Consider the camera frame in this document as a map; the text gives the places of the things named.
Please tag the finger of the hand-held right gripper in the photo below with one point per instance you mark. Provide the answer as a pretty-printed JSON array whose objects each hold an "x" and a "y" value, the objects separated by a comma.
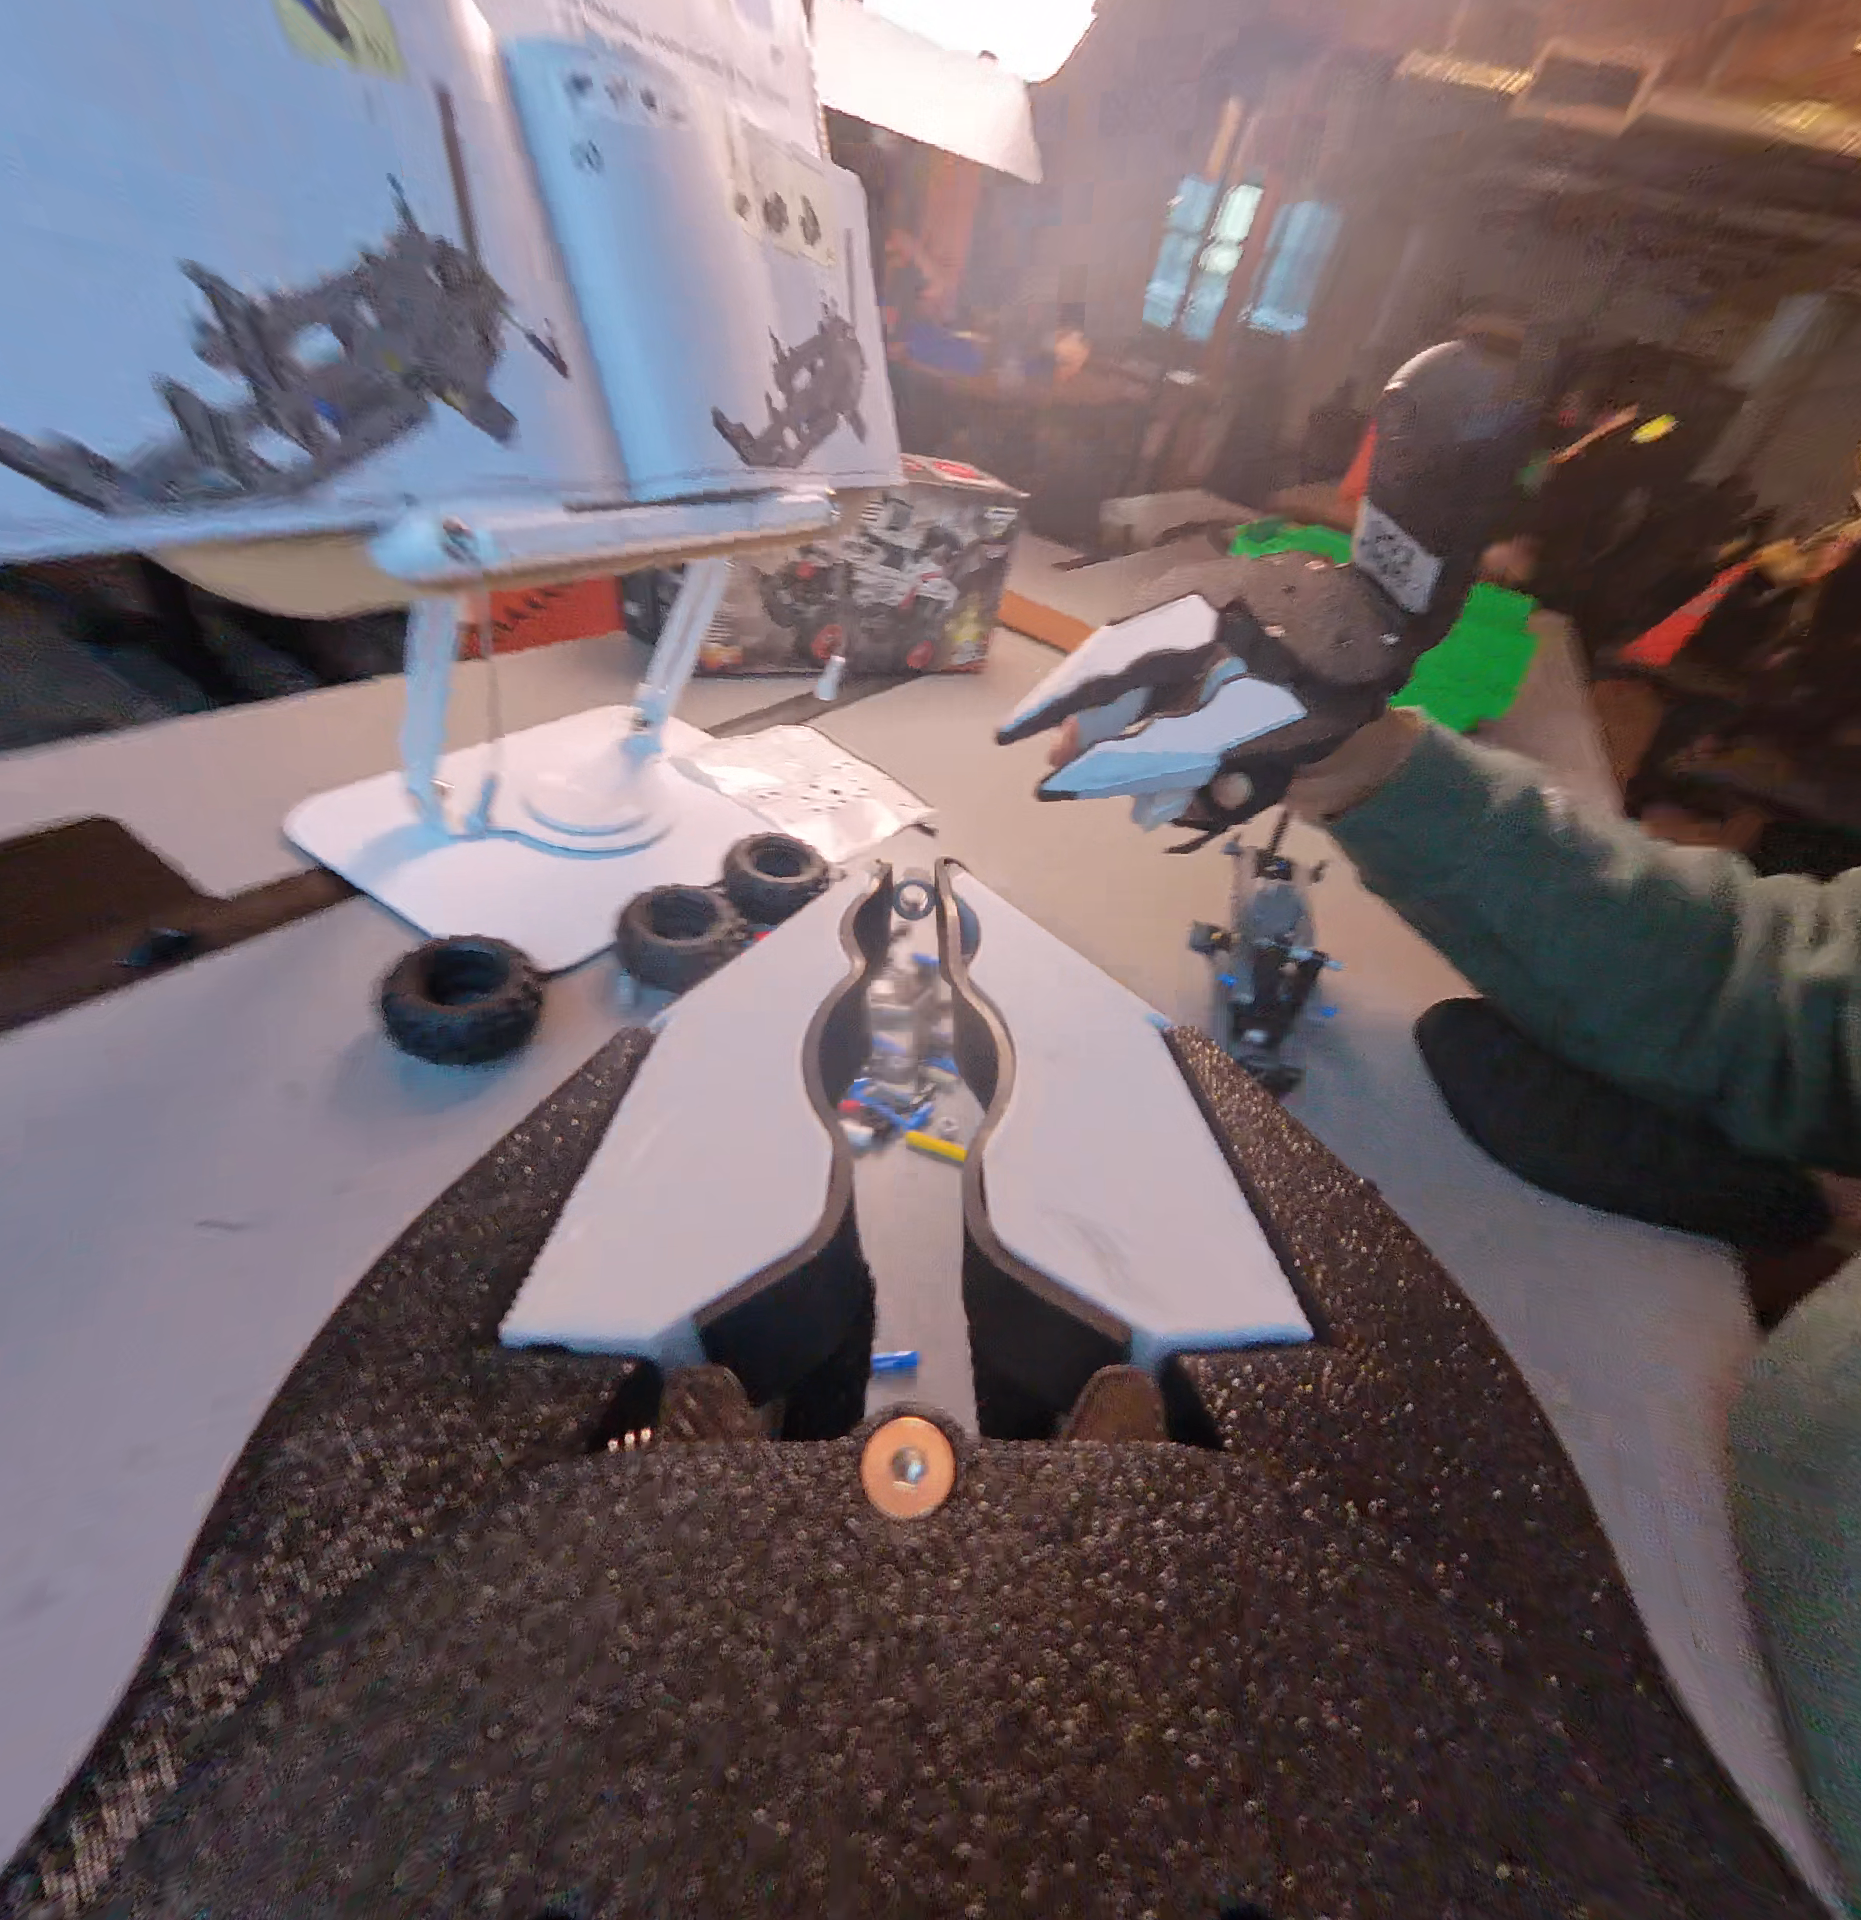
[
  {"x": 1139, "y": 652},
  {"x": 1184, "y": 744}
]

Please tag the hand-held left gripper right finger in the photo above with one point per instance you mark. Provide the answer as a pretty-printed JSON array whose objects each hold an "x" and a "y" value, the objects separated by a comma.
[{"x": 1125, "y": 1187}]

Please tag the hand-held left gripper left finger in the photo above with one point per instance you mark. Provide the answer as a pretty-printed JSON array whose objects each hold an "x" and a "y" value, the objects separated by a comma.
[{"x": 690, "y": 1187}]

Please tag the grey black toy chassis assembly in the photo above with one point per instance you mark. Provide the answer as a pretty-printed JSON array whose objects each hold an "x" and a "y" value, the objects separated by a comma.
[{"x": 1269, "y": 960}]

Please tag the pile of small toy parts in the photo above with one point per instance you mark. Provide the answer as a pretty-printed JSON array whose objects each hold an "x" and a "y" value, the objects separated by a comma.
[{"x": 893, "y": 1051}]

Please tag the grey desk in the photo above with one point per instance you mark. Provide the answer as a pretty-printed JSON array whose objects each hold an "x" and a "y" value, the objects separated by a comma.
[{"x": 196, "y": 1200}]

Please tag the person's right hand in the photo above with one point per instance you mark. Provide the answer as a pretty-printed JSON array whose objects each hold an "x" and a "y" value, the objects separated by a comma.
[{"x": 1356, "y": 758}]

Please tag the small green bin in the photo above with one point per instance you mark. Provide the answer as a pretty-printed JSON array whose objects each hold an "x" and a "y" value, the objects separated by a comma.
[{"x": 1470, "y": 659}]

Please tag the black toy tyre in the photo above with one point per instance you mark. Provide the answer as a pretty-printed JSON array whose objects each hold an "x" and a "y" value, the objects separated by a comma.
[
  {"x": 405, "y": 1004},
  {"x": 645, "y": 960},
  {"x": 742, "y": 892}
]

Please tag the toy truck box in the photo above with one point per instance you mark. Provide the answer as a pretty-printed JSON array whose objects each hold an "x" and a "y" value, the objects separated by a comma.
[{"x": 902, "y": 571}]

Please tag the white sticker sheet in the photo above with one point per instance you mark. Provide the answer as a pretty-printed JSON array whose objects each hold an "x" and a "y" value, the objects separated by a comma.
[{"x": 825, "y": 795}]

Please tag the metal book stand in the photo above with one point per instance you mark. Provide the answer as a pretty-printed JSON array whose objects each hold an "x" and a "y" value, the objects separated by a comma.
[{"x": 464, "y": 870}]

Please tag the window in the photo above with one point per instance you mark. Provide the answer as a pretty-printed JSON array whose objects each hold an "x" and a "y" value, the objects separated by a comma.
[{"x": 1215, "y": 255}]

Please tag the black textured chair cushion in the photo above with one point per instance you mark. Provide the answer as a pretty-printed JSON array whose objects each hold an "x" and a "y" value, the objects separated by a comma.
[{"x": 1605, "y": 1125}]

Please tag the small black toy piece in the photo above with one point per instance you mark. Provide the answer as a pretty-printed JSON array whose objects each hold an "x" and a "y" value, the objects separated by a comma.
[{"x": 159, "y": 948}]

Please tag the toy instruction booklet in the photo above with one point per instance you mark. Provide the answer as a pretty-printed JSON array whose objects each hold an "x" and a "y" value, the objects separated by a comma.
[{"x": 270, "y": 150}]

